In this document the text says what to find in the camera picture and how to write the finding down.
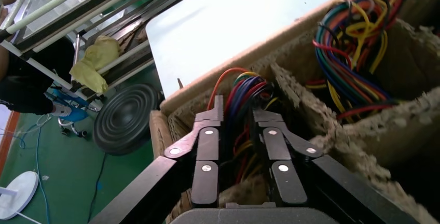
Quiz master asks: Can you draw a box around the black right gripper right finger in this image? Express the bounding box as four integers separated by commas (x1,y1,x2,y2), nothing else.
253,109,323,206

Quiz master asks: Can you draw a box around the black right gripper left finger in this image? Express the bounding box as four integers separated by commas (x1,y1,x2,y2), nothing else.
164,95,225,205

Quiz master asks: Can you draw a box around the multicolour wire bundle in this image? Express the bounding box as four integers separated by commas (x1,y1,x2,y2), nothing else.
206,67,279,185

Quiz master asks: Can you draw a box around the black ribbed wheel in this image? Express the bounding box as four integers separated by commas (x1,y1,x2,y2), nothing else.
92,83,160,156

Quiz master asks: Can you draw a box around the brown cardboard divider box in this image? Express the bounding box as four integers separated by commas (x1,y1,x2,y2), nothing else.
149,0,440,224

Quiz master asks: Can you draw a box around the blue wheeled device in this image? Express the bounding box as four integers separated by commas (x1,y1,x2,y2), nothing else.
45,87,90,138

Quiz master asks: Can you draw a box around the yellow cloth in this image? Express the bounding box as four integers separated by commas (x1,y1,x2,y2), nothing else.
70,35,121,94

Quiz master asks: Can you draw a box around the white tube rack cart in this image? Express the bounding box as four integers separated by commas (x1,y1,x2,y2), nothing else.
0,0,214,103

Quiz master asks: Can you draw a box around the person's black clothing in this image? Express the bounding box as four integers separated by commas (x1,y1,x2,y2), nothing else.
0,37,75,115

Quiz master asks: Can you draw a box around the white round stand base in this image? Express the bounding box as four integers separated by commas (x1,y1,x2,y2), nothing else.
0,171,39,221

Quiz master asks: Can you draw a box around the black floor cable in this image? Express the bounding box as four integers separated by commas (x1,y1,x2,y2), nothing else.
87,153,107,223

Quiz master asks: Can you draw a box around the power supply with coloured wires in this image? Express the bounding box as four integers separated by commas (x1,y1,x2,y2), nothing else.
306,0,410,122

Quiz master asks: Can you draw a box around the blue floor cable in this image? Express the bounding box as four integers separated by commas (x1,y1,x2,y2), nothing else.
19,126,52,224

